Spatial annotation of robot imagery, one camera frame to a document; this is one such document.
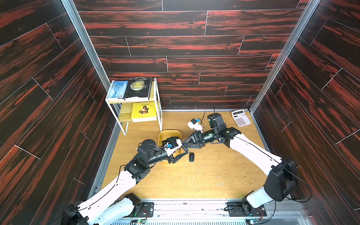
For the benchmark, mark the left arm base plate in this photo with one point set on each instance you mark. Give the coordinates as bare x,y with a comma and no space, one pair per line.
143,210

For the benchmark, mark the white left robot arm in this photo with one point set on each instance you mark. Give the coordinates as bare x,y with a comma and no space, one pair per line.
103,208

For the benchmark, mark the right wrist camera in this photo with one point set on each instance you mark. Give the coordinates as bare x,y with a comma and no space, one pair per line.
196,124

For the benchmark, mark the yellow book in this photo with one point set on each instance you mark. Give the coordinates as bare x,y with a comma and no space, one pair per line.
138,112

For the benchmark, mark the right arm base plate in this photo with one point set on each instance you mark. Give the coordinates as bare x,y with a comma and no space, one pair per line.
238,209

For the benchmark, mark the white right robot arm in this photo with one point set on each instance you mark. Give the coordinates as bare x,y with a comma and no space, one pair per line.
281,176

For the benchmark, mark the black book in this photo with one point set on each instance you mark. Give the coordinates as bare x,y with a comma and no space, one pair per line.
138,88

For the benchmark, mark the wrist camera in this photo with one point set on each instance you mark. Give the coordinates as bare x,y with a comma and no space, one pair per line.
196,124
172,144

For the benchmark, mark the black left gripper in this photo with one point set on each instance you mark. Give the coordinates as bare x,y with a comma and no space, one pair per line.
175,159

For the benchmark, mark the white wire shelf rack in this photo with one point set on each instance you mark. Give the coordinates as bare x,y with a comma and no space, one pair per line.
116,105

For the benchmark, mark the aluminium corner post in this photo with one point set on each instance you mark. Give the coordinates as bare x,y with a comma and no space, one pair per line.
295,34
86,41

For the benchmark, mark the white calculator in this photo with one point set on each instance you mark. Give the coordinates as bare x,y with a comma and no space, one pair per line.
240,118

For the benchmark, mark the aluminium left corner post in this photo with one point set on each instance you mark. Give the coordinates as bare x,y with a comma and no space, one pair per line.
86,41

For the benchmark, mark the black car key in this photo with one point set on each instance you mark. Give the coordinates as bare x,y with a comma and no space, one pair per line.
191,157

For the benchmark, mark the blue book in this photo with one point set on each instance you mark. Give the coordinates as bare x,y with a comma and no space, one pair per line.
117,89

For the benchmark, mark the yellow storage box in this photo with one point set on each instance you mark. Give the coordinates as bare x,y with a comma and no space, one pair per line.
167,134

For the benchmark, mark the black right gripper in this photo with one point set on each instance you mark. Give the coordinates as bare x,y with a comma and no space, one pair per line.
197,139

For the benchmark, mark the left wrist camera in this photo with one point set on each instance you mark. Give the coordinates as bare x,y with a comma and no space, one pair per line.
172,144

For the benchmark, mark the aluminium right corner post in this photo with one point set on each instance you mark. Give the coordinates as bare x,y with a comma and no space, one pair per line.
295,34

